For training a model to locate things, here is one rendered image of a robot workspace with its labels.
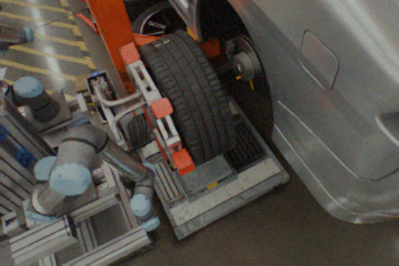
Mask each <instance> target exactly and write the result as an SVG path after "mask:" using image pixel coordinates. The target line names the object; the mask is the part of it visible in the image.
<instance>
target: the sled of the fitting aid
mask: <svg viewBox="0 0 399 266"><path fill-rule="evenodd" d="M222 155H223V156H224V158H225V160H227V163H228V164H229V165H230V167H231V170H232V173H231V174H230V175H228V176H226V177H224V178H222V179H220V180H218V181H217V182H214V183H212V184H210V185H209V186H205V187H204V188H202V189H201V190H200V191H196V192H195V193H193V194H191V193H190V192H189V190H188V188H187V186H186V184H185V182H184V181H183V179H182V177H181V176H180V174H179V173H178V170H176V171H174V175H175V178H176V179H177V180H178V184H179V185H180V187H181V188H182V191H183V193H184V194H185V196H186V198H187V201H188V202H189V204H191V203H193V202H195V201H196V200H199V199H200V198H202V197H204V196H206V195H209V194H210V193H212V192H214V191H216V190H218V189H220V188H221V187H222V186H226V185H227V184H229V183H230V182H234V181H235V180H236V179H238V173H237V172H236V171H235V168H234V167H233V166H232V164H231V162H230V161H229V160H228V158H227V155H226V154H225V153H223V154H222Z"/></svg>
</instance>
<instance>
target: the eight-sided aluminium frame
mask: <svg viewBox="0 0 399 266"><path fill-rule="evenodd" d="M125 68H126V71H127V72H128V74H129V75H130V80H131V81H132V84H133V86H134V91H135V93H137V92H136V90H138V89H137V86H136V84H135V81H136V82H137V84H138V85H139V88H140V90H141V91H142V93H143V97H144V98H145V100H146V102H147V105H148V107H149V108H150V105H151V104H152V103H153V102H156V101H159V100H160V99H162V97H161V94H160V92H159V90H158V89H156V86H155V85H154V83H153V81H152V79H151V78H150V76H149V75H148V73H147V71H146V69H145V67H144V65H143V62H141V61H140V60H139V61H137V62H133V63H131V64H129V65H127V66H126V67H125ZM141 72H142V73H141ZM142 74H143V76H144V78H145V79H146V80H147V83H148V84H149V86H150V89H151V90H152V91H151V92H148V93H147V89H146V88H145V87H144V85H143V82H142V79H143V76H142ZM155 120H156V119H155ZM165 120H166V122H167V124H168V126H169V129H170V131H171V133H167V132H166V130H165V128H164V125H163V123H162V122H161V119H158V120H156V124H157V125H158V128H156V129H153V132H154V133H156V137H157V139H158V140H159V142H160V143H161V146H162V148H163V150H164V153H165V155H166V157H167V159H168V160H169V161H170V162H171V163H172V164H173V166H174V168H176V167H175V165H174V162H173V160H172V157H171V155H172V154H174V153H175V152H176V151H180V150H182V142H181V140H180V138H179V136H178V133H177V131H176V130H175V128H174V125H173V122H172V121H171V119H170V116H169V115H166V116H165ZM158 129H160V130H161V134H162V136H163V139H164V141H163V140H162V139H161V135H160V134H159V132H158V131H157V130H158ZM164 142H165V143H164ZM165 145H166V147H165Z"/></svg>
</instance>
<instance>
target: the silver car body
mask: <svg viewBox="0 0 399 266"><path fill-rule="evenodd" d="M168 1H169V3H170V4H171V5H172V6H173V7H174V9H175V11H176V12H177V13H178V14H179V16H180V17H181V18H182V21H183V22H185V24H186V25H187V27H188V28H189V29H190V30H191V31H192V34H193V35H195V37H196V39H197V36H196V22H195V4H196V0H168ZM228 1H229V2H230V3H231V5H232V6H233V7H234V8H235V11H236V12H237V13H238V14H239V15H240V17H241V19H242V21H243V22H244V24H245V26H246V28H247V29H248V31H249V34H250V35H251V37H252V39H253V42H254V44H255V46H256V48H257V51H258V53H259V55H260V58H261V60H262V64H263V67H264V69H265V71H266V75H267V80H268V84H269V86H270V94H271V97H272V102H273V107H274V132H273V135H272V137H271V140H272V141H273V142H274V143H275V146H276V147H277V148H278V149H279V151H280V152H281V153H282V154H283V155H284V158H285V159H286V160H287V161H288V164H289V165H291V167H292V168H293V169H294V171H295V172H296V173H297V175H298V177H299V178H300V179H301V181H302V182H304V184H305V186H306V187H307V188H308V190H309V192H310V193H311V194H312V195H313V196H314V198H315V199H316V200H317V201H318V203H319V204H320V205H321V206H322V207H323V209H324V210H325V211H327V213H330V214H331V215H332V216H333V217H336V218H338V219H340V220H341V221H343V222H352V223H358V224H370V223H377V222H388V221H391V220H394V219H396V218H399V0H228ZM197 40H198V39H197Z"/></svg>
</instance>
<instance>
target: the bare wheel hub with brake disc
mask: <svg viewBox="0 0 399 266"><path fill-rule="evenodd" d="M233 42H234V43H235V45H236V55H235V56H234V58H233V63H234V67H235V64H236V63H239V64H240V66H241V67H242V71H243V74H242V75H239V74H238V73H237V71H236V70H235V71H236V73H237V74H238V75H239V76H241V78H240V79H241V80H244V81H245V83H246V84H247V85H248V86H249V88H250V89H252V88H251V84H250V82H249V80H252V85H253V91H255V92H256V93H260V92H262V91H263V90H266V88H267V84H268V82H267V76H266V73H265V71H264V68H263V65H262V62H261V59H260V57H259V54H258V53H257V49H256V46H255V45H254V43H253V42H252V41H251V40H250V39H249V38H248V37H246V36H244V35H240V36H238V37H236V38H235V39H234V40H233Z"/></svg>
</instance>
